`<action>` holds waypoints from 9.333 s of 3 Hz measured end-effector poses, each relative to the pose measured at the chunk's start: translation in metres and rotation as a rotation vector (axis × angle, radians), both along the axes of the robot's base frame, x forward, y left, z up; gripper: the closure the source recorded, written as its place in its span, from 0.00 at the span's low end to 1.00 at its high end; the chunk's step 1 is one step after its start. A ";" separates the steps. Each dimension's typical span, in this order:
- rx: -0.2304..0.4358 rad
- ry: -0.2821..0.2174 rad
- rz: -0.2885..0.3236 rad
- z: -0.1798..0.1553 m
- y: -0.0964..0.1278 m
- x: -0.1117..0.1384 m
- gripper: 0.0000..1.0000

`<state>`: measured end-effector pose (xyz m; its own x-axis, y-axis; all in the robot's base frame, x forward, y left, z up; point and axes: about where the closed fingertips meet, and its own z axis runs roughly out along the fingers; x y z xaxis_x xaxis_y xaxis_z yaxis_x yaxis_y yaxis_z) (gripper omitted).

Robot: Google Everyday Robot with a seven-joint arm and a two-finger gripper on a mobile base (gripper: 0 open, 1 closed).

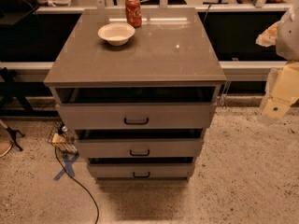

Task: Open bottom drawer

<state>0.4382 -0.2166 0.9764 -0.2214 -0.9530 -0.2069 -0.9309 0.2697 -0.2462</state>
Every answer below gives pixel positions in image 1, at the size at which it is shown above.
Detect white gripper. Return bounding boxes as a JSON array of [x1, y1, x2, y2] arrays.
[[258, 61, 299, 125]]

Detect grey bottom drawer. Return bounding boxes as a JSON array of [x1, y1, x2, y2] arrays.
[[87, 164, 194, 179]]

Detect grey drawer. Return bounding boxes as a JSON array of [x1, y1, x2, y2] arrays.
[[75, 139, 203, 158], [56, 104, 216, 130], [87, 164, 194, 179]]

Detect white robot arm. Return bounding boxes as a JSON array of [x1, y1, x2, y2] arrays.
[[255, 3, 299, 124]]

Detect grey top drawer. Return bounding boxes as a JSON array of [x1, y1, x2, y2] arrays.
[[56, 104, 216, 130]]

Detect grey middle drawer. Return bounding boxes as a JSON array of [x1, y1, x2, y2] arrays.
[[75, 139, 203, 158]]

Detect grey drawer cabinet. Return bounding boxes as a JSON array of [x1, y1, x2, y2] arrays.
[[45, 7, 226, 181]]

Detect white bowl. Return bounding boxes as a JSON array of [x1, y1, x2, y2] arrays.
[[98, 22, 135, 46]]

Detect orange soda can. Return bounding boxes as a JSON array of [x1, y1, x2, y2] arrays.
[[125, 0, 142, 27]]

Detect black stand leg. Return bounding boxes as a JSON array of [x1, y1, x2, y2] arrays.
[[0, 119, 24, 151]]

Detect black chair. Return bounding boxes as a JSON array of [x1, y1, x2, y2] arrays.
[[0, 0, 39, 27]]

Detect wire basket with items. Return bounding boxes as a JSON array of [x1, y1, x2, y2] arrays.
[[48, 121, 78, 154]]

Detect black floor cable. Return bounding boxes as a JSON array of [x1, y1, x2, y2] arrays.
[[54, 147, 101, 224]]

